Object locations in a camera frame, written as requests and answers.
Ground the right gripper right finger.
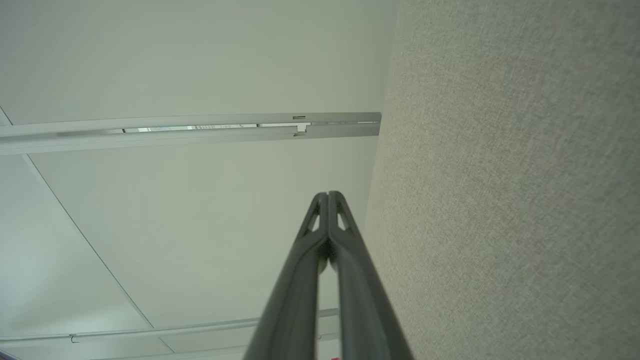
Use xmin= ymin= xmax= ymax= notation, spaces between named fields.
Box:
xmin=328 ymin=191 xmax=415 ymax=360

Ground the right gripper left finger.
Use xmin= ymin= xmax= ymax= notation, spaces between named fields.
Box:
xmin=243 ymin=192 xmax=329 ymax=360

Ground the thin white partition rail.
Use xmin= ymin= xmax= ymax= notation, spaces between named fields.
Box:
xmin=0 ymin=307 xmax=341 ymax=346

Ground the wide white partition rail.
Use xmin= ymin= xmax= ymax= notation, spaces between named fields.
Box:
xmin=0 ymin=112 xmax=382 ymax=156

